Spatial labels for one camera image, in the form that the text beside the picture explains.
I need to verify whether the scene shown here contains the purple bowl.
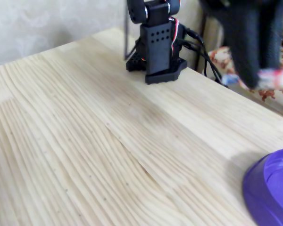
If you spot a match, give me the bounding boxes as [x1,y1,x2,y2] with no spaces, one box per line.
[242,148,283,226]

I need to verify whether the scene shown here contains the red white black servo wire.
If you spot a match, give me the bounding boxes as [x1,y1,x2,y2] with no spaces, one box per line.
[168,17,180,57]

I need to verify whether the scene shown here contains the floral cushion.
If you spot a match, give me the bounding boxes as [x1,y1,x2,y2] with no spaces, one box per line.
[207,46,283,118]

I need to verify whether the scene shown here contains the thin black stand rod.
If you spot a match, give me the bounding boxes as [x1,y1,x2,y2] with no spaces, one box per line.
[124,0,139,61]

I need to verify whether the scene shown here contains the beige curtain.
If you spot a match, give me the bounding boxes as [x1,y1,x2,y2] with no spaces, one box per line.
[176,0,229,78]

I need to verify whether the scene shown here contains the candy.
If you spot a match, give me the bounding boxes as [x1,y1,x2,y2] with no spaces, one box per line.
[222,67,283,91]

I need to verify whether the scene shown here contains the black power cable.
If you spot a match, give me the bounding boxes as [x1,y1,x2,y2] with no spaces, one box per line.
[185,27,228,88]
[179,39,224,84]

